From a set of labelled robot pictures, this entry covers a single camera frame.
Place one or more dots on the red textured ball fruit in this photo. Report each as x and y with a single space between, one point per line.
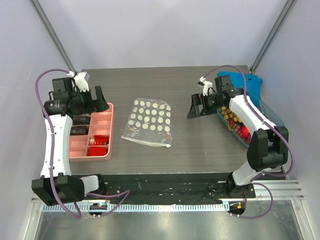
245 132

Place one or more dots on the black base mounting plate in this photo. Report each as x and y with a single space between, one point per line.
173 188

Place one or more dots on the white slotted cable duct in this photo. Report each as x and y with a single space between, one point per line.
125 208

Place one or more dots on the red toy teeth piece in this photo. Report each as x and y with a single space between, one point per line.
99 140

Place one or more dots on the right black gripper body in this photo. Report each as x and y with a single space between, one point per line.
201 103

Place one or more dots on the clear zip top bag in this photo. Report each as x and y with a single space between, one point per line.
149 123

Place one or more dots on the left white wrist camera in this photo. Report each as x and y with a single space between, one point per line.
79 81

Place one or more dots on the blue folded cloth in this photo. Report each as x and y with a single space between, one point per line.
253 84

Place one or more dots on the right aluminium frame post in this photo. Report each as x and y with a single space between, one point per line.
275 29

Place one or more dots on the small red grape sprig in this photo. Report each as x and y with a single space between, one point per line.
234 126

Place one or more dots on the left aluminium frame post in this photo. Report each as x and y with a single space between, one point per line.
52 33

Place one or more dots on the pink compartment tray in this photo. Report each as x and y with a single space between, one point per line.
101 123

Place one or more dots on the yellow-brown longan bunch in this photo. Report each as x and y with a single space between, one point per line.
230 115

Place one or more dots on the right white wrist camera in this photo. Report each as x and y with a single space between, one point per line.
207 86

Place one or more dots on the red toy in tray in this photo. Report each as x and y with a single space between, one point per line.
96 151

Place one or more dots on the blue transparent plastic container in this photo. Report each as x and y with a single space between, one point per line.
266 111

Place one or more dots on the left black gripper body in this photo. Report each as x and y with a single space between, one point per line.
83 101

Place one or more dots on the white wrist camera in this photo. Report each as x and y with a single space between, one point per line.
207 86
79 81

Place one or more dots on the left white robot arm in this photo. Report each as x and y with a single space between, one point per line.
57 185

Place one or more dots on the aluminium frame post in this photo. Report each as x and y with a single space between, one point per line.
275 29
52 33

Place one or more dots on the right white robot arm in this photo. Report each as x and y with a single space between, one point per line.
268 148

